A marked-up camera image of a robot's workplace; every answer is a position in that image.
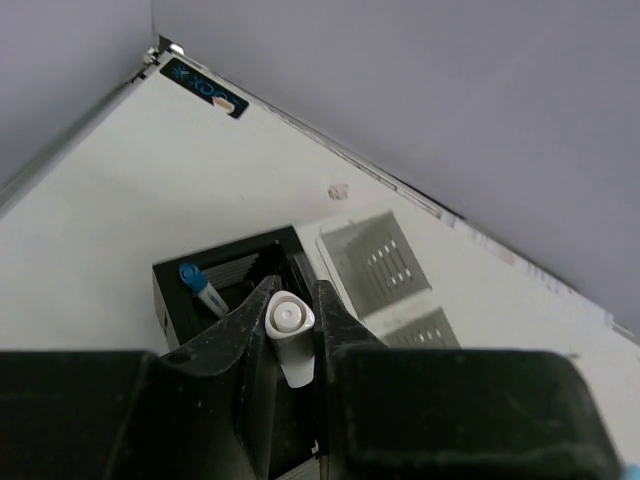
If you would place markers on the white two-slot pen holder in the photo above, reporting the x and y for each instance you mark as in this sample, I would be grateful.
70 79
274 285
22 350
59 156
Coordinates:
379 279

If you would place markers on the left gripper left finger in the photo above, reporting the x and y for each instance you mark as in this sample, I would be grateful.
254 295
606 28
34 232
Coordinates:
95 415

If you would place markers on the left black table label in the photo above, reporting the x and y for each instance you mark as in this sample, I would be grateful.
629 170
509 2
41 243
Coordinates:
204 87

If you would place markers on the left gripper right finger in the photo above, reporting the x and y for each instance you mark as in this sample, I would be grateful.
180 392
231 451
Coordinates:
410 413

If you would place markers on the blue-capped white marker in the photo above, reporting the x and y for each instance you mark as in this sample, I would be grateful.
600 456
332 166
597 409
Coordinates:
198 283

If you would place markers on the black two-slot pen holder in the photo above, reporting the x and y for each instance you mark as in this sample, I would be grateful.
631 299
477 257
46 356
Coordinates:
225 300

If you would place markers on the green-capped white marker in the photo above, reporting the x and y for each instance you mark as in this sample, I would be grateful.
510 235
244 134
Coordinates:
289 324

